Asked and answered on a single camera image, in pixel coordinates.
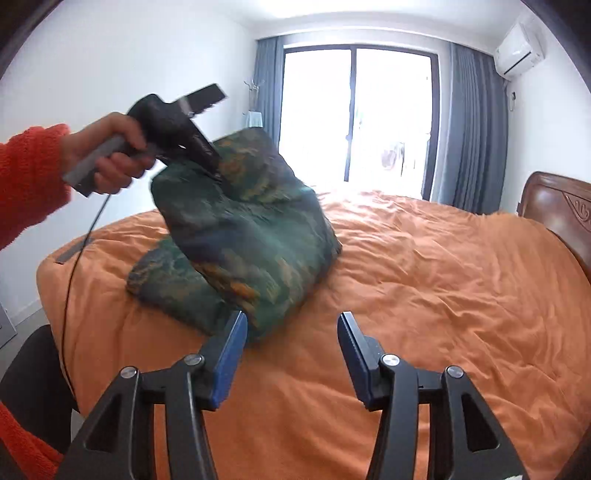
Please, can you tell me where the green landscape print garment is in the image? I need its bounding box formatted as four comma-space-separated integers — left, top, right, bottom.
126, 128, 342, 342

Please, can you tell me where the black trousers leg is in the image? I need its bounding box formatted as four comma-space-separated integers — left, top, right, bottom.
1, 325, 78, 454

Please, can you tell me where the grey wall switch plate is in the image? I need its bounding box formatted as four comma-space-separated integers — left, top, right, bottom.
54, 237, 93, 265

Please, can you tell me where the grey curtain left side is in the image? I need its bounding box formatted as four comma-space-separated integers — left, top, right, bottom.
253, 36, 286, 146

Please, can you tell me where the brown leather headboard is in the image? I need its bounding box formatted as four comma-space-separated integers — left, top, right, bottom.
517, 171, 591, 279

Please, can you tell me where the person's left hand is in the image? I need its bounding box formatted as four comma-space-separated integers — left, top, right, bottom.
59, 111, 157, 196

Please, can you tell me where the orange fuzzy sleeve forearm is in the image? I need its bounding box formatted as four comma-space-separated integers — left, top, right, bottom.
0, 124, 71, 247

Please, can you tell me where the orange bed cover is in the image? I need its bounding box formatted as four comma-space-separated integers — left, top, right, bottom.
62, 188, 590, 479

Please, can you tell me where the grey curtain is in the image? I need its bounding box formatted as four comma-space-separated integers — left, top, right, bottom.
253, 36, 286, 146
438, 43, 508, 214

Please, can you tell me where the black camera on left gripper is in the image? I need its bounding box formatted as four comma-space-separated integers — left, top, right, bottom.
176, 84, 226, 118

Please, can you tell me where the light blue hanging towel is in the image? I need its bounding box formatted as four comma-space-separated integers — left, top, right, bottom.
245, 110, 263, 128

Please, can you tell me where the white wall air conditioner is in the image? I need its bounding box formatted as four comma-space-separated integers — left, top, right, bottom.
493, 22, 545, 81

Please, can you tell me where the grey curtain right side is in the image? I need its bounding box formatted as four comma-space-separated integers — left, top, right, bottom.
438, 43, 508, 214

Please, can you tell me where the dark framed window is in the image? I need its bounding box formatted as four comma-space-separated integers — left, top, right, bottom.
279, 44, 441, 200

